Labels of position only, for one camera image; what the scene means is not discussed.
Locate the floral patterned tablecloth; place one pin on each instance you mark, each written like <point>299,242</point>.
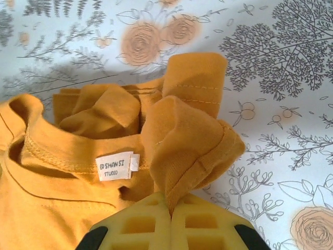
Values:
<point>286,130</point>

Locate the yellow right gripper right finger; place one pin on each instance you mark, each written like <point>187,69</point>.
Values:
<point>208,234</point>

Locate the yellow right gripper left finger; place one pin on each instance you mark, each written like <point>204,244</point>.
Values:
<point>145,234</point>

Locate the mustard yellow t-shirt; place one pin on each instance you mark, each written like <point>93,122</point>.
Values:
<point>52,208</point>

